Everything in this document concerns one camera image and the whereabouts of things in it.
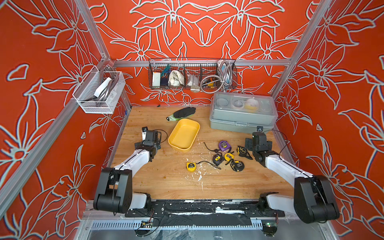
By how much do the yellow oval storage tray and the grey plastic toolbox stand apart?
134mm

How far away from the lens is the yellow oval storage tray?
0.94m

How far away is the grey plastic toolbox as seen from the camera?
920mm
